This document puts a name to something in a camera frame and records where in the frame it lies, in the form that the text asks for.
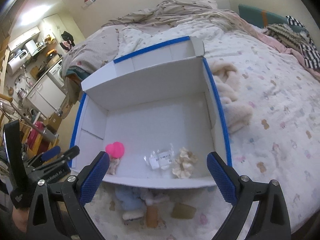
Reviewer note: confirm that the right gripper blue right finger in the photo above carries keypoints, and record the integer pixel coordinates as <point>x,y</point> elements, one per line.
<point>223,176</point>

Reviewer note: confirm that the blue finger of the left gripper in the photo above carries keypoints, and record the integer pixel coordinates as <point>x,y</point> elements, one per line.
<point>46,156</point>

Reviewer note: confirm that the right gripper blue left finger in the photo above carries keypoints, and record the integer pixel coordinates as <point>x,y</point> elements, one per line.
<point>91,176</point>

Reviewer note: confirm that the light blue plush toy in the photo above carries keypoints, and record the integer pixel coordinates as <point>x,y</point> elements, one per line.
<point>131,198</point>

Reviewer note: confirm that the pink fluffy ball toy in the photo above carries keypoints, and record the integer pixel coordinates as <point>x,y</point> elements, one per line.
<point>115,150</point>

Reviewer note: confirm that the clear plastic bag with label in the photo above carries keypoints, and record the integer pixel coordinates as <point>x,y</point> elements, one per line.
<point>160,159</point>

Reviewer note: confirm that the yellow wooden chair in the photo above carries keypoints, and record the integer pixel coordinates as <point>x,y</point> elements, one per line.
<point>33,142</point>

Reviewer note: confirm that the brown cardboard box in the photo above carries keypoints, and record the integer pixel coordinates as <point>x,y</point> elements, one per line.
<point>53,122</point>

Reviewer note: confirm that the small floral fabric item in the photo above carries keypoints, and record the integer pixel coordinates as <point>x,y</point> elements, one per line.
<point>114,163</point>

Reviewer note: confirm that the cream scrunchie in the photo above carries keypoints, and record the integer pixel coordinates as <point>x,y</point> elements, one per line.
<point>184,164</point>

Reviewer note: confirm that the olive green sponge block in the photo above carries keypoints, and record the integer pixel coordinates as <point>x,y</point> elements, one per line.
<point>183,211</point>

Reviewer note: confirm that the white kitchen cabinet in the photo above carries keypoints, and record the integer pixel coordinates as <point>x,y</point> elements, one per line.
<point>45,96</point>

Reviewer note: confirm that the brown cardboard tube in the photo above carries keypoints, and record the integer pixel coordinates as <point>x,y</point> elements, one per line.
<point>152,216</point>

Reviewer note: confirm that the white patterned bed blanket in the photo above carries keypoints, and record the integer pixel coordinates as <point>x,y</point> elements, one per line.
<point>281,141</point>

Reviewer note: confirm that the cream fluffy towel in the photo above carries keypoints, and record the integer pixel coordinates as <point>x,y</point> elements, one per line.
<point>227,79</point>

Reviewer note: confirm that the white washing machine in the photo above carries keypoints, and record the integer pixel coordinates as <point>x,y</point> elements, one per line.
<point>55,74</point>

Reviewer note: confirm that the white water heater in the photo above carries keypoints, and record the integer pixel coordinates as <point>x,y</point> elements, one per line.
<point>17,61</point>

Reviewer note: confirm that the white box with blue edges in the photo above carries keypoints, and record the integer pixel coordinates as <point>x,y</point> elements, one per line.
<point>160,95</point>

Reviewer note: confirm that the striped knitted cloth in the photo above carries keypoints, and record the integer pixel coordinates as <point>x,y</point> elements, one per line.
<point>295,36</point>

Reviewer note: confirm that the teal headboard cushion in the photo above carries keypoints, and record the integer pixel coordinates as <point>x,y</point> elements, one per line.
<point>259,17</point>

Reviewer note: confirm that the beige crumpled duvet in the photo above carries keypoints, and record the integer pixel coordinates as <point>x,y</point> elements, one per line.
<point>170,12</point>

